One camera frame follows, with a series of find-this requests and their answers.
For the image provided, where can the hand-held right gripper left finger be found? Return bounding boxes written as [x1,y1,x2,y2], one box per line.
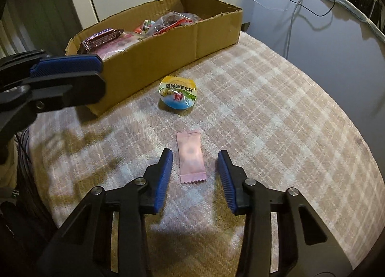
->
[39,148,174,277]

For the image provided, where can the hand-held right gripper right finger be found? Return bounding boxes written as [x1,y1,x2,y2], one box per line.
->
[217,150,352,277]

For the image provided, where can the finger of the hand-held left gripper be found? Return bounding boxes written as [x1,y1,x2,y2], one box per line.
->
[0,72,108,133]
[0,51,103,78]

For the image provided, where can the pink snack packet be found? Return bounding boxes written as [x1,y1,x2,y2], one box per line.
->
[176,129,207,185]

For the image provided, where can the brown chocolate bar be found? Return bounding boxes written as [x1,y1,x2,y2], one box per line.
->
[80,28,124,54]

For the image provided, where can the colourful snack packet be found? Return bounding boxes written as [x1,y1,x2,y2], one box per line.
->
[134,19,157,35]

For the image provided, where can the cardboard box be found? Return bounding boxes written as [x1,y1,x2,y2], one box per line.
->
[65,0,244,116]

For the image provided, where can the clear bag of red snacks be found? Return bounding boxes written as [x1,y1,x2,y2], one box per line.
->
[152,12,205,37]

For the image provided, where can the pink printed snack pack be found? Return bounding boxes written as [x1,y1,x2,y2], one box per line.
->
[96,32,145,55]

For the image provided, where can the beige chequered tablecloth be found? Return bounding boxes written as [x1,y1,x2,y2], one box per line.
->
[18,32,376,277]

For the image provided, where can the jelly cup with yellow lid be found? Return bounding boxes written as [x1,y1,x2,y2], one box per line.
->
[158,75,198,110]

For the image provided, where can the thick white cable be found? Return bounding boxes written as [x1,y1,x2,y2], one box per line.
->
[284,0,304,58]

